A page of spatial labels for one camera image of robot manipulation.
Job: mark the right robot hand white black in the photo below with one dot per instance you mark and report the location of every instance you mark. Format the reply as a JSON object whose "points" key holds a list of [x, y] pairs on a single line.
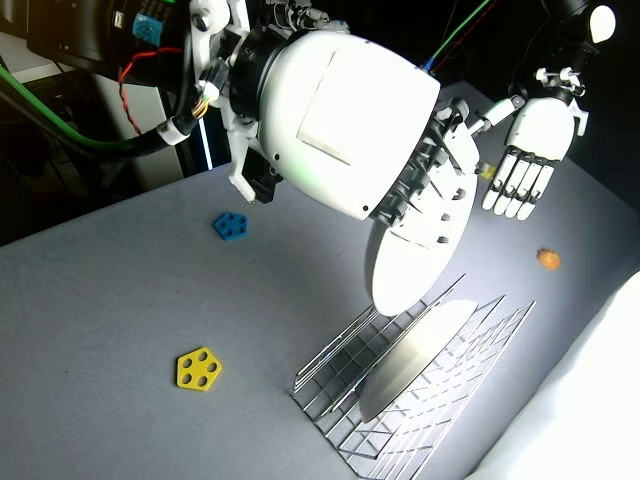
{"points": [[340, 120]]}

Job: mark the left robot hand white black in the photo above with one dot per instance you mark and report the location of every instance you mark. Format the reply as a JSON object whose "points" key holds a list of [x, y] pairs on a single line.
{"points": [[542, 130]]}

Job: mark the white plate dark underside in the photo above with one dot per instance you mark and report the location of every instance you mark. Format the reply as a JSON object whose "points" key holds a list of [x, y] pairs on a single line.
{"points": [[400, 285], [410, 360]]}

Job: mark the small yellow block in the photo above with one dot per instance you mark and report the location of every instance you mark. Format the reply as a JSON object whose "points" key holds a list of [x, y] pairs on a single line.
{"points": [[487, 173]]}

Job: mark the white grey mechanical device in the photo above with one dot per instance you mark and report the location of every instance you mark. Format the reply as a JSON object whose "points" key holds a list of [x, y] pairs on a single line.
{"points": [[320, 20]]}

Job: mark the grey tube blue connector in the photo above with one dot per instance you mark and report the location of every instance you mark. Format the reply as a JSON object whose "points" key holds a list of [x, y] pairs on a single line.
{"points": [[428, 66]]}

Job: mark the orange cookie shaped toy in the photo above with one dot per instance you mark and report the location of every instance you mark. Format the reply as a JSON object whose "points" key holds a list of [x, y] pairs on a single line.
{"points": [[548, 260]]}

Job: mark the blue pentagon block with holes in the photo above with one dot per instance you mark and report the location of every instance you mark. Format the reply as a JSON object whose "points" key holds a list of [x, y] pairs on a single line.
{"points": [[230, 226]]}

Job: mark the white robot column LED strip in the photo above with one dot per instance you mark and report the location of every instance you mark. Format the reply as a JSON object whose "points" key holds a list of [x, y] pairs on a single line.
{"points": [[110, 115]]}

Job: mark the yellow pentagon block with holes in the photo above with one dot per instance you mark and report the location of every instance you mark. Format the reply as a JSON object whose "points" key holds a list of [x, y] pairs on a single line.
{"points": [[198, 370]]}

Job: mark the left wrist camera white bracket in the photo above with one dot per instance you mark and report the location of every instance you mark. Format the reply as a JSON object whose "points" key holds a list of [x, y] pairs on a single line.
{"points": [[555, 76]]}

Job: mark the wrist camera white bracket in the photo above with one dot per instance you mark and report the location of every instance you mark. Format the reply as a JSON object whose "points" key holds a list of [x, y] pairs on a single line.
{"points": [[555, 76], [240, 145]]}

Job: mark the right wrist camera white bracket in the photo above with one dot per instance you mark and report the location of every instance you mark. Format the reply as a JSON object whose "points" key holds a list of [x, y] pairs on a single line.
{"points": [[240, 145]]}

